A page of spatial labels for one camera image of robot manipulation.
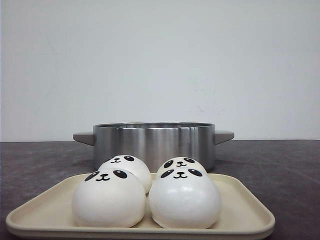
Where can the panda bun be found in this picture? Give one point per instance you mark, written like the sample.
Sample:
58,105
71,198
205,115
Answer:
180,162
111,197
184,198
133,165

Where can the stainless steel steamer pot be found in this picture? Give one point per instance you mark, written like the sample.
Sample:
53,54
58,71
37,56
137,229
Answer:
155,142

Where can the beige rectangular plastic tray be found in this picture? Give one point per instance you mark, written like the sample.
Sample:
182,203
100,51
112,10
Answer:
48,216

